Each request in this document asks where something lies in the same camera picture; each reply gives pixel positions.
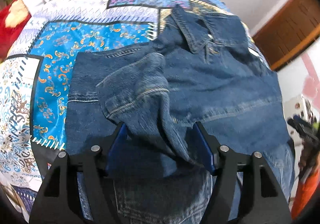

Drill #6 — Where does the patchwork patterned bedspread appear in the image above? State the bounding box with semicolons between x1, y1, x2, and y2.
0;0;273;222

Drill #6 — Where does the blue denim jacket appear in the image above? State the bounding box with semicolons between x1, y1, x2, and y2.
66;6;295;223

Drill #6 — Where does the brown wooden door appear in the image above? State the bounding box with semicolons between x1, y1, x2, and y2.
253;0;319;71

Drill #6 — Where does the red plush toy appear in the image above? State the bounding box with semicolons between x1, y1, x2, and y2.
0;0;31;62

